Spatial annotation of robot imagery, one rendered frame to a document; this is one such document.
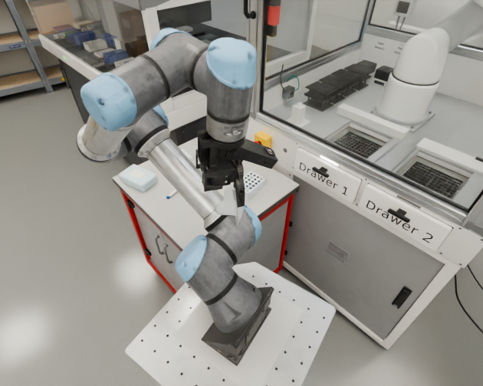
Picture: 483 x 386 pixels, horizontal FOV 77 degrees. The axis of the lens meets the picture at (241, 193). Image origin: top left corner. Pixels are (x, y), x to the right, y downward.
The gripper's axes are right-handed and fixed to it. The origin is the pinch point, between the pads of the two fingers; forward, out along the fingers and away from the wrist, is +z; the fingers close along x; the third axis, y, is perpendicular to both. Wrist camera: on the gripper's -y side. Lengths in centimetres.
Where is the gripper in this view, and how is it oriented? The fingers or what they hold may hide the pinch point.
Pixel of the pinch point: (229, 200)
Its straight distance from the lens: 71.0
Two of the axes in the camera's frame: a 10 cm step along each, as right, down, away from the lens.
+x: 3.3, 7.3, -6.0
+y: -9.4, 1.9, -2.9
